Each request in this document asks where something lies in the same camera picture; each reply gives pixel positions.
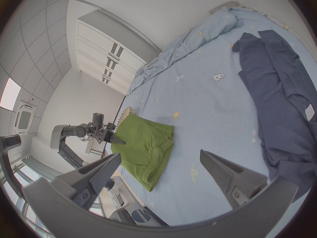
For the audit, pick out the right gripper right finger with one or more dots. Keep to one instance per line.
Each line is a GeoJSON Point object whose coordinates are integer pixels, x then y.
{"type": "Point", "coordinates": [230, 177]}

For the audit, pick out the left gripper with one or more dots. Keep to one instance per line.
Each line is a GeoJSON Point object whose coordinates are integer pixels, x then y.
{"type": "Point", "coordinates": [107, 135]}

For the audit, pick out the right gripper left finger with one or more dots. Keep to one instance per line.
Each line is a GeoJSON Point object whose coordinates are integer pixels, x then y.
{"type": "Point", "coordinates": [96, 175]}

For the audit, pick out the green shorts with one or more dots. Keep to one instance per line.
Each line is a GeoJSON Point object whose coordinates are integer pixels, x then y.
{"type": "Point", "coordinates": [138, 147]}

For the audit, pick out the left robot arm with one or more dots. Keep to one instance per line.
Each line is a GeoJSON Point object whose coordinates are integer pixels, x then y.
{"type": "Point", "coordinates": [74, 130]}

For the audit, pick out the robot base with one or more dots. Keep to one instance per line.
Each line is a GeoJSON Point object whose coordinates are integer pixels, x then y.
{"type": "Point", "coordinates": [141, 214]}

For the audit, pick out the round woven basket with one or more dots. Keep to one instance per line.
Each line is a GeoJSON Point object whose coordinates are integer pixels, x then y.
{"type": "Point", "coordinates": [125, 115]}

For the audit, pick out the bed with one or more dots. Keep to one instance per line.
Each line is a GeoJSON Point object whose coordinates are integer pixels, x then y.
{"type": "Point", "coordinates": [210, 108]}

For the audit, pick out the window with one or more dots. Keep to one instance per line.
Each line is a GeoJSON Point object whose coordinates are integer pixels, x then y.
{"type": "Point", "coordinates": [24, 176]}

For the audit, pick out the white wardrobe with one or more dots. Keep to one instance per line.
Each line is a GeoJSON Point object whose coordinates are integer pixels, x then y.
{"type": "Point", "coordinates": [99, 53]}

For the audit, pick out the ceiling air conditioner vent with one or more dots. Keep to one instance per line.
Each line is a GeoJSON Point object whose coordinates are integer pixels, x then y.
{"type": "Point", "coordinates": [24, 119]}

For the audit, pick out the dark blue T-shirt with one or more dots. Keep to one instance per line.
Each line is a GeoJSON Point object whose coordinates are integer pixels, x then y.
{"type": "Point", "coordinates": [272, 83]}

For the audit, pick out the ceiling light panel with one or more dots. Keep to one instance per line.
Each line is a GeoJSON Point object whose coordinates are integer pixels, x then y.
{"type": "Point", "coordinates": [10, 94]}

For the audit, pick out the pale blue quilt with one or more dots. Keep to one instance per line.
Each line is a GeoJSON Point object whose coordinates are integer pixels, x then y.
{"type": "Point", "coordinates": [173, 51]}

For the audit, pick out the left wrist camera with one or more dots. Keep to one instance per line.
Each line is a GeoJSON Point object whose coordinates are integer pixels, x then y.
{"type": "Point", "coordinates": [112, 126]}

